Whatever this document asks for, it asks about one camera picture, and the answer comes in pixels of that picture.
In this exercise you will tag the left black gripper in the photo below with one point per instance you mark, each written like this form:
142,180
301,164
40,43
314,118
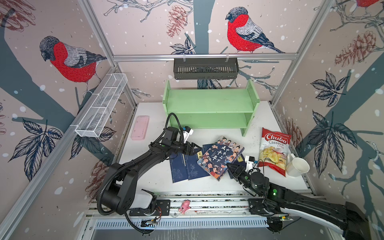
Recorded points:
191,149

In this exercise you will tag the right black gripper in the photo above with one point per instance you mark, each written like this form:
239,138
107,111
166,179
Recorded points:
236,170

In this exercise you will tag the illustrated Chinese history book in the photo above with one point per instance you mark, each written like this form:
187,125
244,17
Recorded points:
223,151

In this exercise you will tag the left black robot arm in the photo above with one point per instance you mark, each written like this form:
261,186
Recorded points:
118,193

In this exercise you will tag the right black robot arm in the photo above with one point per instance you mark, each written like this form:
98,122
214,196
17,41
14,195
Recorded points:
348,220

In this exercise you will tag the right navy booklet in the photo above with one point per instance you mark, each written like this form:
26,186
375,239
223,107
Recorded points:
241,162

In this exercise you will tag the navy booklet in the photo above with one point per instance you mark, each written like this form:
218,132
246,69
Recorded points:
204,149
241,162
178,168
194,170

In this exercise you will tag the far left navy booklet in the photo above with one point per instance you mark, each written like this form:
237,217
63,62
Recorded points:
178,168

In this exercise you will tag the red Chuba chips bag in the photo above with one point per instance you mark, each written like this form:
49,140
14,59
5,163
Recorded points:
274,150

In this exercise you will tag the pink pencil case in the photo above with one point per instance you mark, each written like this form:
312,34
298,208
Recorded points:
140,128

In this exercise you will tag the green wooden shelf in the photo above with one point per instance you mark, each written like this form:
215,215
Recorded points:
212,109

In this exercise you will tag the pink pig toy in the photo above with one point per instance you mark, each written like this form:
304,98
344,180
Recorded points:
184,207

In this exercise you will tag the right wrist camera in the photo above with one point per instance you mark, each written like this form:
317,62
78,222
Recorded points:
250,162

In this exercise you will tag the aluminium mounting rail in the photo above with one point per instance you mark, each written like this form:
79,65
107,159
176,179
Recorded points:
207,205

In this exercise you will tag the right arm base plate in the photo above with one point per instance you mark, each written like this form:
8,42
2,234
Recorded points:
266,207

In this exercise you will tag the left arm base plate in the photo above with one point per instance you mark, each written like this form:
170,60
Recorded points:
157,208

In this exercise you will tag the black hanging wire basket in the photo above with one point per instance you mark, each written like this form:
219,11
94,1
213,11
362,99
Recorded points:
206,68

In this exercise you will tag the white mesh wall tray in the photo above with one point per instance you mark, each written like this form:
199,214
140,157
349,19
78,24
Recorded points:
98,113

